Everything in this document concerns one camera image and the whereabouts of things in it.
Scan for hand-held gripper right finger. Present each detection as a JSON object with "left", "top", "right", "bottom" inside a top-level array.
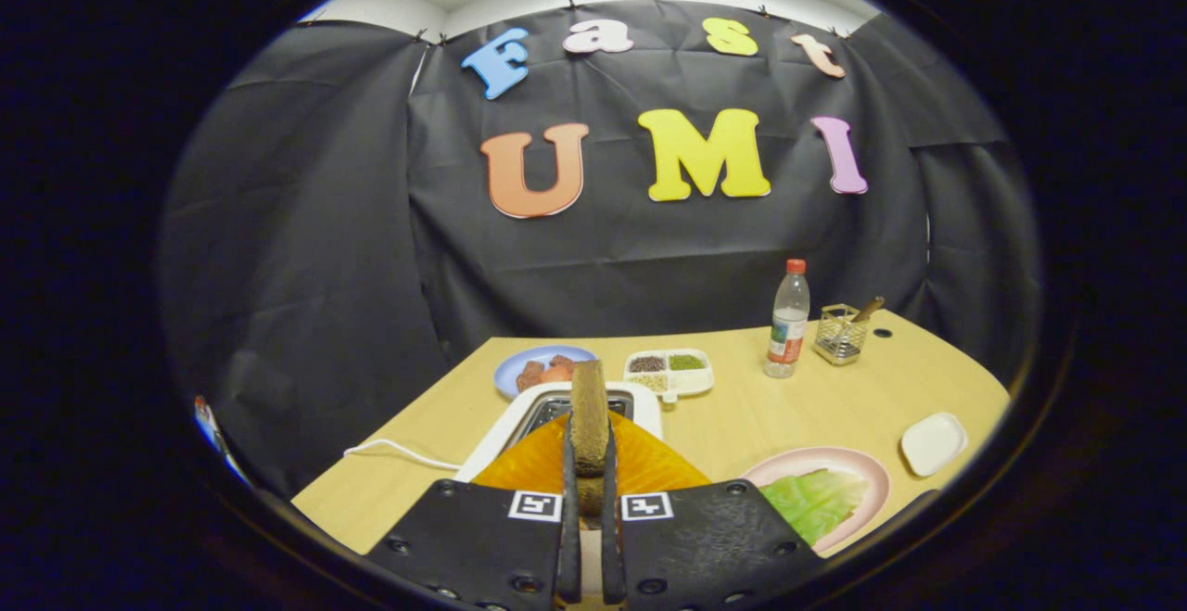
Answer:
[{"left": 601, "top": 412, "right": 826, "bottom": 611}]

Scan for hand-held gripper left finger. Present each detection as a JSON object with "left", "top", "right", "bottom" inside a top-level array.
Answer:
[{"left": 366, "top": 412, "right": 583, "bottom": 611}]

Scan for green lettuce leaf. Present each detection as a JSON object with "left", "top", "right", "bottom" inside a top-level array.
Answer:
[{"left": 759, "top": 468, "right": 871, "bottom": 547}]

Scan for brown toasted bread slice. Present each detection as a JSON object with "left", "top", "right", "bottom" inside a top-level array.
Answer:
[{"left": 568, "top": 359, "right": 612, "bottom": 530}]

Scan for white toaster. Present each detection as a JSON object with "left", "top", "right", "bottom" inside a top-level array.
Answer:
[{"left": 453, "top": 381, "right": 664, "bottom": 484}]

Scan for blue plate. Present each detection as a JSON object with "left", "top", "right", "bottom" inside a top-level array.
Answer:
[{"left": 492, "top": 345, "right": 599, "bottom": 401}]

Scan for white divided condiment tray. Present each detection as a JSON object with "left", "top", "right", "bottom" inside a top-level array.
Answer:
[{"left": 623, "top": 349, "right": 715, "bottom": 405}]

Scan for pink plate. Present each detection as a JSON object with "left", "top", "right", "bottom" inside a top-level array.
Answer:
[{"left": 742, "top": 446, "right": 892, "bottom": 554}]

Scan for reddish meat pieces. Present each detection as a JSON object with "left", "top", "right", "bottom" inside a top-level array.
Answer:
[{"left": 516, "top": 355, "right": 578, "bottom": 394}]

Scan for clear plastic water bottle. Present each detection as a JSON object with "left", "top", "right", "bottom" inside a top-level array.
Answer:
[{"left": 763, "top": 259, "right": 811, "bottom": 379}]

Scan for white square plate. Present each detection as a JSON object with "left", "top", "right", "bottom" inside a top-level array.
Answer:
[{"left": 900, "top": 412, "right": 969, "bottom": 478}]

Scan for blurry blue white object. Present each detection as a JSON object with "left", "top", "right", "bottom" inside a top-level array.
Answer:
[{"left": 193, "top": 395, "right": 247, "bottom": 482}]

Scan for black backdrop cloth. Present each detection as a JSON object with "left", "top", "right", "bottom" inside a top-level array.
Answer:
[{"left": 156, "top": 0, "right": 1041, "bottom": 501}]

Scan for white power cord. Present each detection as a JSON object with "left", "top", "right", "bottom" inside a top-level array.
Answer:
[{"left": 343, "top": 439, "right": 463, "bottom": 473}]

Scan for wire mesh utensil holder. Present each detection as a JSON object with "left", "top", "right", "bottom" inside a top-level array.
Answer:
[{"left": 813, "top": 303, "right": 870, "bottom": 367}]

